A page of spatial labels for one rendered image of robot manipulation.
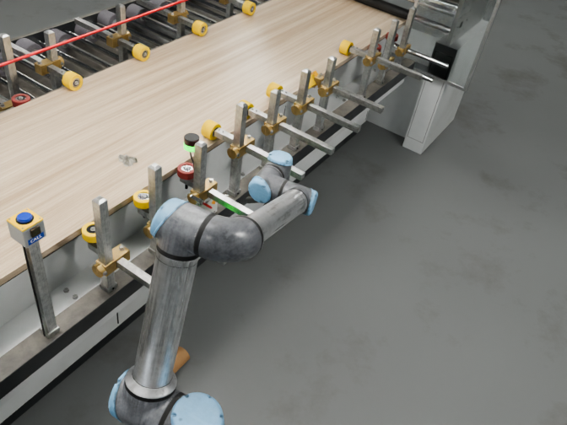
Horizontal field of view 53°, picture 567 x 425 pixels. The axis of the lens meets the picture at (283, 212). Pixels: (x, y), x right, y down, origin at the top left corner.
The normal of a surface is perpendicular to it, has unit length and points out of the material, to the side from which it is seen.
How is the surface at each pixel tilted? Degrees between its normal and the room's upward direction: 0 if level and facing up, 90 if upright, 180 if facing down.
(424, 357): 0
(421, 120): 90
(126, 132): 0
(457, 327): 0
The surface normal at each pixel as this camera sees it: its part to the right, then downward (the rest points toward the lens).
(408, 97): -0.56, 0.49
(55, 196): 0.13, -0.74
